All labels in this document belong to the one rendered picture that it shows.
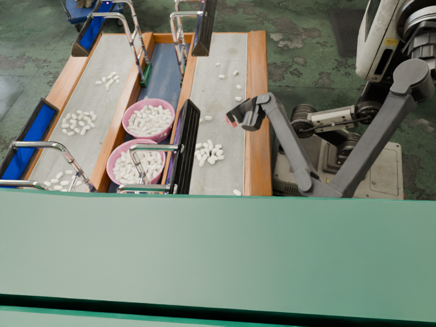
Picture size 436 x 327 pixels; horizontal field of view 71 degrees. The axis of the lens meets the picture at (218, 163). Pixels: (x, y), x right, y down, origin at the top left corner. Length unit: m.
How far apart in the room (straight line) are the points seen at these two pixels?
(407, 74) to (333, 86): 2.09
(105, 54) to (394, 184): 1.85
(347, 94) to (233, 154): 1.74
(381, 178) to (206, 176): 0.95
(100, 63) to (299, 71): 1.82
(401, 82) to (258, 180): 0.66
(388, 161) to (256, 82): 0.84
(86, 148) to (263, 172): 0.86
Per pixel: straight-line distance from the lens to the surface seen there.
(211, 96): 1.68
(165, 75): 1.98
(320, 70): 3.15
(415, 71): 0.93
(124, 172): 1.44
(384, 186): 1.79
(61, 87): 1.98
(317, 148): 1.82
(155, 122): 1.60
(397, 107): 0.91
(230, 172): 1.35
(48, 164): 1.64
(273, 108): 1.08
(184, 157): 0.97
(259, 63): 1.86
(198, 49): 1.42
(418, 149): 2.73
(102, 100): 1.82
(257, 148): 1.40
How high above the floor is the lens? 1.86
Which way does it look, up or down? 54 degrees down
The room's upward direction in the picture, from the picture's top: 5 degrees counter-clockwise
